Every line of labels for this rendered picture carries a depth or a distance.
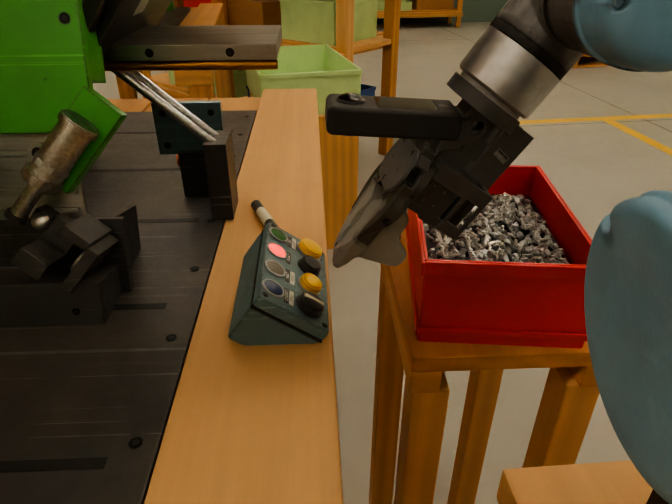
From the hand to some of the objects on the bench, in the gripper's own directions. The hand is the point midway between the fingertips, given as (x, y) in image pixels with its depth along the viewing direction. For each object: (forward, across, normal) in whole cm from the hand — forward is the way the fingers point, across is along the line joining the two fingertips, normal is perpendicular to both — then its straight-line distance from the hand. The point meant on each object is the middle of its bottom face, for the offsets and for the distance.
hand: (336, 252), depth 53 cm
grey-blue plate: (+17, +30, +12) cm, 36 cm away
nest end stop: (+18, +2, +18) cm, 26 cm away
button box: (+12, +2, -1) cm, 12 cm away
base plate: (+27, +20, +24) cm, 42 cm away
